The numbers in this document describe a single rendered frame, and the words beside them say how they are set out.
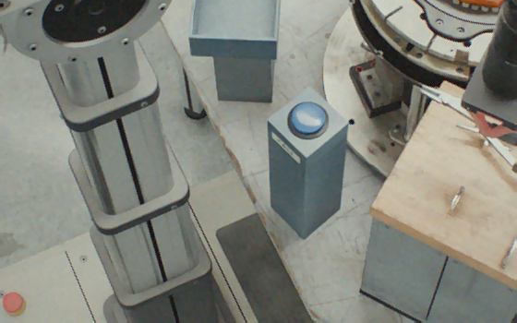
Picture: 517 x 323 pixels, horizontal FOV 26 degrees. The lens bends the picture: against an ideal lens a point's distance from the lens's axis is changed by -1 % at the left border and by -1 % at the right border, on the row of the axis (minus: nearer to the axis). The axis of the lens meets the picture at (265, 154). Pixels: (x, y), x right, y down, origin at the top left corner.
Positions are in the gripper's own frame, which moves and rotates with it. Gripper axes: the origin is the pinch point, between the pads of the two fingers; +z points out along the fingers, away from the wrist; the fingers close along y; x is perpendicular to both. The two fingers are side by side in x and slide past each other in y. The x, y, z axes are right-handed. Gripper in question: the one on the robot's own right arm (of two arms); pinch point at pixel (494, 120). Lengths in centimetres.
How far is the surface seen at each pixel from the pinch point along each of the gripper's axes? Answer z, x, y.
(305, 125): 13.1, 20.5, -3.1
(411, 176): 11.0, 6.3, -4.5
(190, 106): 113, 69, 42
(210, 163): 116, 59, 33
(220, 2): 14.6, 38.8, 8.8
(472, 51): 7.5, 6.5, 12.2
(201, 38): 11.0, 36.7, 0.8
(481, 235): 11.1, -3.7, -7.4
